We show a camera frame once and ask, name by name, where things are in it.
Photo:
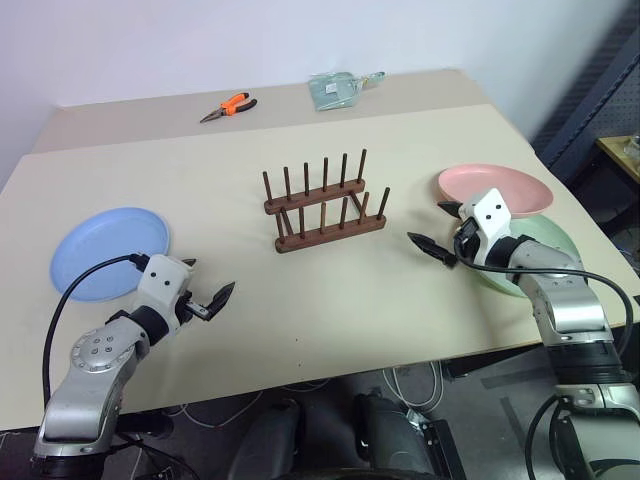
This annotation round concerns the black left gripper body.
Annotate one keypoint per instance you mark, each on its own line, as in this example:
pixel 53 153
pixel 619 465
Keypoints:
pixel 184 307

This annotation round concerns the dark rounded shape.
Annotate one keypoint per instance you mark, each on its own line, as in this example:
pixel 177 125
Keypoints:
pixel 390 435
pixel 267 440

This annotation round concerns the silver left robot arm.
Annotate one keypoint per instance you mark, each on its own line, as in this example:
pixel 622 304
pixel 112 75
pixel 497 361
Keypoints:
pixel 95 360

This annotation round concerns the dark perforated panel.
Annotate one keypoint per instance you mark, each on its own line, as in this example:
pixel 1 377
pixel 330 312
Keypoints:
pixel 590 90

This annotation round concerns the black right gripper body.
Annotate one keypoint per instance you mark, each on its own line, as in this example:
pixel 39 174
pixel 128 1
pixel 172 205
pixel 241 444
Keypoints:
pixel 467 239

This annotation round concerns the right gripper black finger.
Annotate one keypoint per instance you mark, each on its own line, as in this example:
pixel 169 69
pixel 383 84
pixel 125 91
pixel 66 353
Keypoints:
pixel 452 207
pixel 431 247

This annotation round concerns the small teal packaged item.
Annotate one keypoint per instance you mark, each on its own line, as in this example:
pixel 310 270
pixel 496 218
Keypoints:
pixel 372 78

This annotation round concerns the pink plate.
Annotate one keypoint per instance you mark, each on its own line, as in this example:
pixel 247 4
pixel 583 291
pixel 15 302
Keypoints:
pixel 500 180

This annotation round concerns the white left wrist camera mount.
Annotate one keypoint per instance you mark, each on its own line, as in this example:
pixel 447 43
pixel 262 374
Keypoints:
pixel 162 280

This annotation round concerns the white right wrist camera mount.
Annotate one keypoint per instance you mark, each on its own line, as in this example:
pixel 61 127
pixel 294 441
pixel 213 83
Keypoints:
pixel 492 220

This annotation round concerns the yellow wooden shelf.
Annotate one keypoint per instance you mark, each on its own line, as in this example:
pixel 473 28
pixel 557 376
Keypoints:
pixel 617 152

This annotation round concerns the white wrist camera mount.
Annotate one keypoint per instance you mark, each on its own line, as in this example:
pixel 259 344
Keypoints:
pixel 492 220
pixel 162 280

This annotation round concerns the teal packaged cloth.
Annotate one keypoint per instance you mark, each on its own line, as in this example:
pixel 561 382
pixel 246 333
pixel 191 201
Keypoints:
pixel 332 92

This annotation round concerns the black metal bracket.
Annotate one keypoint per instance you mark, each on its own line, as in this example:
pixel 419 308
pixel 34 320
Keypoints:
pixel 442 445

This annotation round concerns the black table frame bar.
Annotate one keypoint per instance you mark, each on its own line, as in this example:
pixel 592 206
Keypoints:
pixel 495 361

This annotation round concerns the green plate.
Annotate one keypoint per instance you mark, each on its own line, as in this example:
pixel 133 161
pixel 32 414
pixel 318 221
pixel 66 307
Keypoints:
pixel 545 232

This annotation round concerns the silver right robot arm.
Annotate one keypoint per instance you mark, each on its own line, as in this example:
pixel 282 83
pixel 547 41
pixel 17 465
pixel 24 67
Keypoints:
pixel 565 305

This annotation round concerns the wooden dish rack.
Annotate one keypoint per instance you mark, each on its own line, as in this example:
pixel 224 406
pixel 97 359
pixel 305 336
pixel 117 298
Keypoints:
pixel 325 235

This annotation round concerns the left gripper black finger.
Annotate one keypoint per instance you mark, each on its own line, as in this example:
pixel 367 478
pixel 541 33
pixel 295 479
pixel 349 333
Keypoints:
pixel 221 298
pixel 189 262

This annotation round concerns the blue plate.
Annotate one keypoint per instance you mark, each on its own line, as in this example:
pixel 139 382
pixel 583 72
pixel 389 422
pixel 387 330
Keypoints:
pixel 105 240

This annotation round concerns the clear plastic container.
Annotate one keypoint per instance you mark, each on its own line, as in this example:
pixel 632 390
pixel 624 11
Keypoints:
pixel 631 147

